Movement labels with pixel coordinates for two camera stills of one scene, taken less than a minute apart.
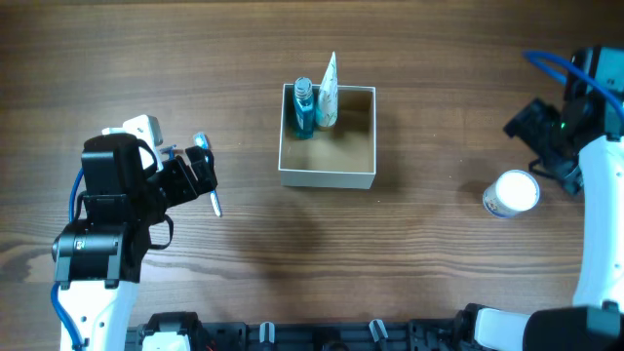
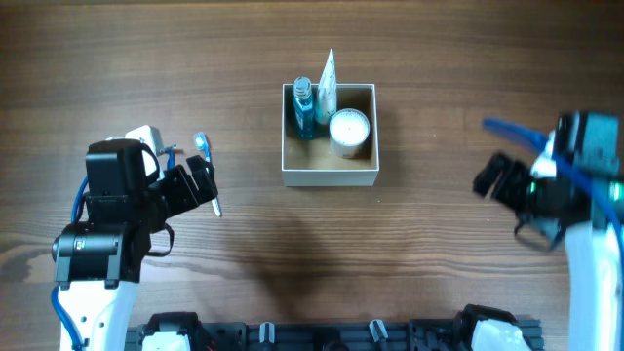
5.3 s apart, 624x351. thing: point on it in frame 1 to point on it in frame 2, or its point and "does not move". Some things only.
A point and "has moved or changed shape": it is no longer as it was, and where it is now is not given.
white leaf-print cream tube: [327, 101] does not move
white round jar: [514, 192] has moved or changed shape
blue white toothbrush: [201, 141] does not move
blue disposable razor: [170, 150] does not move
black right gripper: [531, 125] to [510, 185]
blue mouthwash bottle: [303, 108] does not move
